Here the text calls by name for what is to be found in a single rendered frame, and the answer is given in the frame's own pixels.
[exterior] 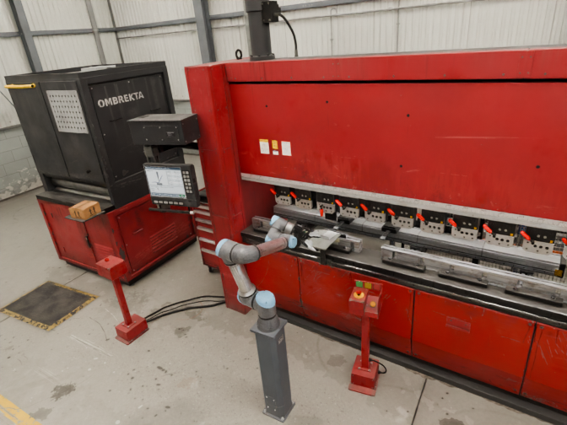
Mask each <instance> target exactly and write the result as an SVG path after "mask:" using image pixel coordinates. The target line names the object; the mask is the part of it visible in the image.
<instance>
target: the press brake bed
mask: <svg viewBox="0 0 567 425"><path fill-rule="evenodd" d="M246 268H247V274H248V277H249V278H250V281H251V283H253V284H254V285H255V286H256V290H257V291H263V290H264V291H265V290H266V291H269V292H271V293H272V294H273V295H274V298H275V301H276V303H275V304H276V312H277V315H278V317H279V318H282V319H285V320H287V321H288V323H290V324H292V325H296V326H298V327H301V328H303V329H306V330H308V331H312V332H315V333H317V334H319V335H322V336H325V337H327V338H330V339H333V340H334V341H337V342H341V343H343V344H345V345H348V346H351V347H353V348H356V349H359V350H360V351H361V315H354V314H350V313H349V298H350V296H351V294H352V292H353V290H354V280H360V281H366V282H375V283H381V284H383V285H382V306H381V311H380V314H379V317H378V319H376V318H371V317H370V354H371V355H374V356H376V357H378V358H382V359H385V360H386V361H389V362H391V363H395V364H397V365H400V366H402V367H404V368H407V369H411V370H414V371H417V372H420V373H421V374H424V375H427V376H429V377H432V378H434V379H437V380H439V381H442V382H445V383H447V384H449V385H453V386H455V387H457V388H459V389H462V390H465V391H468V392H471V393H473V394H475V395H479V396H482V397H483V398H486V399H489V400H491V401H495V402H498V403H500V404H502V405H504V406H508V407H510V408H512V409H515V410H517V411H519V412H523V413H526V414H527V415H530V416H533V417H536V418H539V419H541V420H544V421H545V422H550V423H552V424H554V425H567V321H563V320H558V319H555V318H551V317H547V316H545V315H539V314H535V313H532V312H528V311H525V310H522V309H516V308H512V307H510V306H506V305H503V304H497V303H494V302H490V301H487V300H483V299H478V298H474V297H471V296H467V295H464V294H461V293H455V292H452V291H448V290H445V289H442V288H436V287H432V286H429V285H426V284H422V283H419V282H413V281H410V280H407V279H403V278H400V277H394V276H391V275H387V274H384V273H380V272H375V271H371V270H368V269H364V268H362V267H358V266H352V265H349V264H345V263H342V262H339V261H333V260H329V259H327V258H326V265H325V266H324V265H321V257H320V256H314V255H311V254H307V253H304V252H300V251H297V250H291V249H288V248H284V249H282V250H278V251H276V252H273V253H271V254H269V255H266V256H263V257H260V259H259V260H258V261H254V262H251V263H247V264H246ZM447 316H448V317H451V318H454V319H457V320H462V321H465V322H468V323H471V326H470V332H469V333H467V332H464V331H459V330H457V329H453V328H450V327H448V326H446V320H447Z"/></svg>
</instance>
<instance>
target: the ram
mask: <svg viewBox="0 0 567 425"><path fill-rule="evenodd" d="M229 91H230V98H231V104H232V111H233V117H234V124H235V135H236V142H237V148H238V154H239V161H240V173H244V174H250V175H260V176H266V177H272V178H278V179H283V180H293V181H299V182H305V183H311V184H317V185H323V186H333V187H338V188H344V189H350V190H356V191H367V192H372V193H378V194H383V195H389V196H399V197H406V198H412V199H417V200H423V201H428V202H439V203H445V204H451V205H457V206H462V207H472V208H478V209H484V210H489V211H496V212H502V213H512V214H517V215H523V216H529V217H534V218H546V219H551V220H557V221H562V222H567V80H532V81H428V82H323V83H232V84H229ZM260 139H264V140H268V146H269V153H261V147H260ZM272 140H275V141H277V142H278V149H275V148H273V143H272ZM281 141H284V142H290V147H291V156H286V155H282V145H281ZM273 150H276V151H278V155H277V154H273ZM241 179H242V180H250V181H255V182H261V183H266V184H272V185H277V186H287V187H292V188H297V189H303V190H308V191H318V192H323V193H328V194H333V195H339V196H349V197H354V198H359V199H365V200H371V201H376V202H385V203H391V204H396V205H402V206H407V207H416V208H422V209H427V210H432V211H438V212H443V213H453V214H458V215H463V216H469V217H475V218H484V219H489V220H494V221H500V222H506V223H515V224H520V225H526V226H531V227H537V228H542V229H552V230H557V231H562V232H567V228H566V227H560V226H555V225H550V224H544V223H534V222H528V221H523V220H517V219H512V218H502V217H496V216H490V215H485V214H480V213H474V212H464V211H458V210H453V209H448V208H442V207H431V206H426V205H421V204H415V203H410V202H400V201H394V200H388V199H383V198H378V197H372V196H362V195H356V194H351V193H346V192H340V191H329V190H324V189H319V188H313V187H308V186H297V185H292V184H286V183H281V182H276V181H270V180H260V179H254V178H249V177H244V176H241Z"/></svg>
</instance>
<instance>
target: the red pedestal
mask: <svg viewBox="0 0 567 425"><path fill-rule="evenodd" d="M95 265H96V268H97V271H98V273H99V275H100V276H102V277H105V278H107V279H109V280H111V281H112V284H113V287H114V289H115V292H116V296H117V299H118V303H119V305H120V308H121V312H122V315H123V318H124V321H123V322H122V323H120V324H119V325H117V326H116V327H115V328H116V333H117V336H116V337H115V338H116V339H117V340H118V341H120V342H122V343H124V344H126V345H129V344H130V343H132V342H133V341H135V340H136V339H137V338H139V337H140V336H141V335H142V334H143V333H145V332H146V331H148V330H149V328H148V324H147V321H146V319H144V318H143V317H141V316H139V315H136V314H133V315H130V312H129V309H128V306H127V301H126V299H125V295H124V292H123V290H122V285H121V282H120V279H119V277H120V276H122V275H123V274H125V273H127V272H128V270H127V265H126V262H125V261H124V260H123V259H120V258H118V257H115V256H108V257H106V258H105V259H103V260H101V261H99V262H97V263H95Z"/></svg>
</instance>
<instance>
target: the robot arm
mask: <svg viewBox="0 0 567 425"><path fill-rule="evenodd" d="M270 225H271V228H270V230H269V232H268V234H267V236H266V239H265V243H262V244H259V245H243V244H240V243H237V242H234V241H232V240H230V239H222V240H221V241H219V243H218V244H217V247H216V250H215V253H216V255H217V256H218V257H219V258H222V260H223V262H224V264H225V265H226V266H228V267H229V269H230V271H231V273H232V275H233V277H234V279H235V282H236V284H237V286H238V288H239V290H238V292H237V293H238V294H237V298H238V300H239V302H240V303H242V304H243V305H246V306H248V307H250V308H253V309H255V310H257V311H258V319H257V323H256V324H257V329H258V330H259V331H261V332H265V333H270V332H274V331H276V330H277V329H278V328H279V327H280V319H279V318H278V315H277V312H276V304H275V303H276V301H275V298H274V295H273V294H272V293H271V292H269V291H266V290H265V291H264V290H263V291H257V289H256V286H255V285H254V284H253V283H251V281H250V278H249V277H248V275H247V272H246V269H245V267H244V265H243V264H247V263H251V262H254V261H258V260H259V259H260V257H263V256H266V255H269V254H271V253H273V252H276V251H278V250H282V249H284V248H287V247H289V248H294V247H295V246H296V247H300V246H301V243H302V244H303V245H304V246H306V247H308V248H309V249H311V250H314V251H316V250H315V249H314V248H313V247H312V244H313V242H312V241H311V240H310V241H309V240H308V238H309V237H310V238H320V237H321V236H320V235H318V234H317V230H315V231H314V232H312V233H311V228H309V227H308V228H309V229H308V228H307V226H303V228H302V227H300V226H298V225H297V223H295V225H294V224H293V223H291V222H289V221H287V220H285V219H283V218H280V217H278V216H275V215H274V216H273V217H272V219H271V221H270ZM281 231H284V232H285V233H287V234H291V235H287V234H282V233H281ZM292 233H294V236H292Z"/></svg>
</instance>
